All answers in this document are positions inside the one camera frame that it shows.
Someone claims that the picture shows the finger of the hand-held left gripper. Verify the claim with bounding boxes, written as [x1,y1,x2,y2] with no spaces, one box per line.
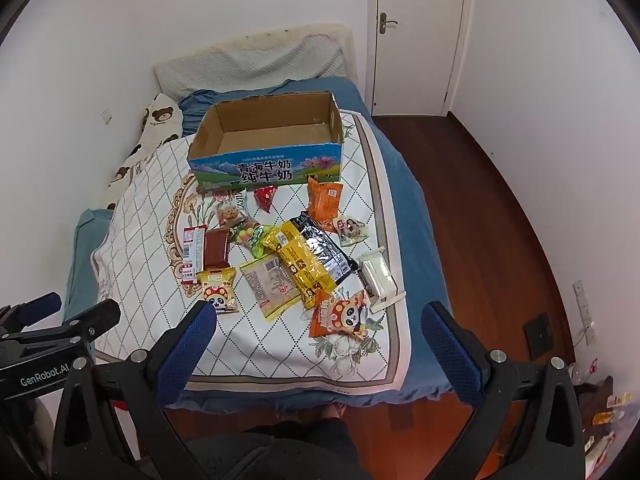
[0,292,62,333]
[50,300,122,358]

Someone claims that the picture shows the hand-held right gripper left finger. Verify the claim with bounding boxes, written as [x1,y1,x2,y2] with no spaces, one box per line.
[51,301,217,480]

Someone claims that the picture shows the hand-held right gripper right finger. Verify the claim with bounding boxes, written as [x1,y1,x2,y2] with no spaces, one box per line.
[421,301,586,480]

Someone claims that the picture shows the yellow panda snack packet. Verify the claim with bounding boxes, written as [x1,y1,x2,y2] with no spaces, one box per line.
[196,266,241,315]

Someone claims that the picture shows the red and white snack packet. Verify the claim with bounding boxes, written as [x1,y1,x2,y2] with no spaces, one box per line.
[181,225,208,286]

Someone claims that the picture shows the silver grey snack packet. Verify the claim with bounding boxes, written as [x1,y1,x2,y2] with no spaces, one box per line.
[239,254,307,322]

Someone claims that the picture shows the brown snack packet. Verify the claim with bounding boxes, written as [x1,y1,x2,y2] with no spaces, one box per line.
[202,227,232,271]

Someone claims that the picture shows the orange panda snack packet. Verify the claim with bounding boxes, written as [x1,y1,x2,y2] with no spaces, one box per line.
[308,290,371,338]

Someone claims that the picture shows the green fruit candy packet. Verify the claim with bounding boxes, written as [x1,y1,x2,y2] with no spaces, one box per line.
[235,217,273,259]

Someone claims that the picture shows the large yellow snack packet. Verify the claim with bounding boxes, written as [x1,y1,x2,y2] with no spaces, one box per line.
[262,217,338,311]

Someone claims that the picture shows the black snack packet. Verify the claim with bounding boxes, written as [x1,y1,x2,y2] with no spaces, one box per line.
[292,211,353,283]

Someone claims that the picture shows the plain orange snack packet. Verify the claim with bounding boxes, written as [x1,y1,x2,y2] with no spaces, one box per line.
[306,177,345,233]

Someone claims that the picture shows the cardboard box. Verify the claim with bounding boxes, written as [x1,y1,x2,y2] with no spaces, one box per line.
[187,91,346,192]

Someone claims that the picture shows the black floor pad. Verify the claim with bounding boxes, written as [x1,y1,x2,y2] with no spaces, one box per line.
[523,312,555,360]

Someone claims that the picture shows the white wrapped snack bar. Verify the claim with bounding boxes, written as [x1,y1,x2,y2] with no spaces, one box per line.
[357,246,406,311]

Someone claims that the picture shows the white diamond floral blanket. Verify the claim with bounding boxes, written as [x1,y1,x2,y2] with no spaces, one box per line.
[90,110,416,393]

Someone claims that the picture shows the person's legs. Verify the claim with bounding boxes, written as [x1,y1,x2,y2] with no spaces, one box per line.
[185,402,376,480]

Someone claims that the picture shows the cookie snack packet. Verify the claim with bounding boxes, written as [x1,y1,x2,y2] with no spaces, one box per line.
[216,192,249,228]

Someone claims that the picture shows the small picture snack packet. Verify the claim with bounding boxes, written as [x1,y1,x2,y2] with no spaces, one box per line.
[334,214,371,247]

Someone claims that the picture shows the colourful packets pile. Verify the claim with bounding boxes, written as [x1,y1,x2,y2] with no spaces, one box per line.
[570,360,632,480]

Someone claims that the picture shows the red triangular snack packet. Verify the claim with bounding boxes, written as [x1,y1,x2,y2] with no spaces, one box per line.
[252,184,279,211]

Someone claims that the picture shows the bear print pillow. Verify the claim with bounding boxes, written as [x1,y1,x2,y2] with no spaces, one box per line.
[106,92,185,211]

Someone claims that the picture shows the white door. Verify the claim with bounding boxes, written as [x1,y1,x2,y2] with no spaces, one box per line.
[366,0,473,118]

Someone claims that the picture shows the grey textured pillow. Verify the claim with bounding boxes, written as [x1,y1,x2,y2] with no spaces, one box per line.
[152,35,348,103]

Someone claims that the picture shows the cream fuzzy cushion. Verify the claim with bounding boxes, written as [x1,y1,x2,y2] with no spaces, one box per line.
[210,23,357,81]

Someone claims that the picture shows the white wall outlet strip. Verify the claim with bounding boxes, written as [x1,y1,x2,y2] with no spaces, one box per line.
[572,280,598,346]

